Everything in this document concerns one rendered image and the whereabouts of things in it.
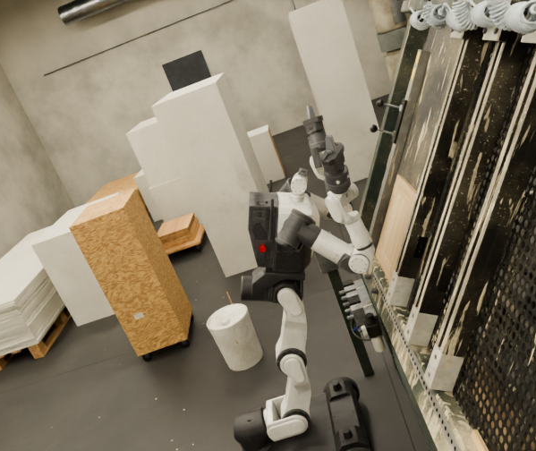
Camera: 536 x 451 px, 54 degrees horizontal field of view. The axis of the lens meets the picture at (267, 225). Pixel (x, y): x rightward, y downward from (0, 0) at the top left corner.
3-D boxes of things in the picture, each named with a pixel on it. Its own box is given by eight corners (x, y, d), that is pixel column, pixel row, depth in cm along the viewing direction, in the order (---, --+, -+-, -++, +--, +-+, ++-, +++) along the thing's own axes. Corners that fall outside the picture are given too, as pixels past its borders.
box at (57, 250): (106, 281, 632) (68, 210, 600) (155, 264, 624) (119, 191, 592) (77, 326, 539) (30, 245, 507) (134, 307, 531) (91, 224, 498)
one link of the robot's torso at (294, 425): (272, 446, 262) (262, 425, 257) (271, 417, 281) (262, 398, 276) (311, 434, 260) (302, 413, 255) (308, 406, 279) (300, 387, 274)
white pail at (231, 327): (227, 351, 396) (203, 298, 381) (265, 339, 393) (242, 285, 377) (224, 377, 367) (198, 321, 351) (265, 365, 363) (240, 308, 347)
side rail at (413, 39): (374, 229, 292) (354, 225, 292) (431, 18, 255) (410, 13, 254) (377, 233, 287) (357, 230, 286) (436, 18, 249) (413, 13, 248)
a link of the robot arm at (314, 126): (313, 119, 258) (319, 143, 259) (297, 123, 253) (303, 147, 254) (328, 113, 246) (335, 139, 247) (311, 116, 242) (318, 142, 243)
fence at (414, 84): (373, 245, 269) (365, 243, 268) (426, 50, 236) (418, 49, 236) (375, 249, 264) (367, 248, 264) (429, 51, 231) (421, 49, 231)
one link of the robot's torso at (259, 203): (245, 281, 222) (249, 199, 209) (246, 249, 254) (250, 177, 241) (316, 284, 223) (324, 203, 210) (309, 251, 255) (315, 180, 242)
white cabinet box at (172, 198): (182, 217, 763) (160, 172, 738) (218, 204, 755) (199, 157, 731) (172, 239, 688) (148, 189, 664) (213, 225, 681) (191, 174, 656)
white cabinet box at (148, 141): (162, 170, 741) (140, 122, 716) (200, 157, 733) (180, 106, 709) (150, 187, 666) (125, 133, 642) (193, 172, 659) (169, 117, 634)
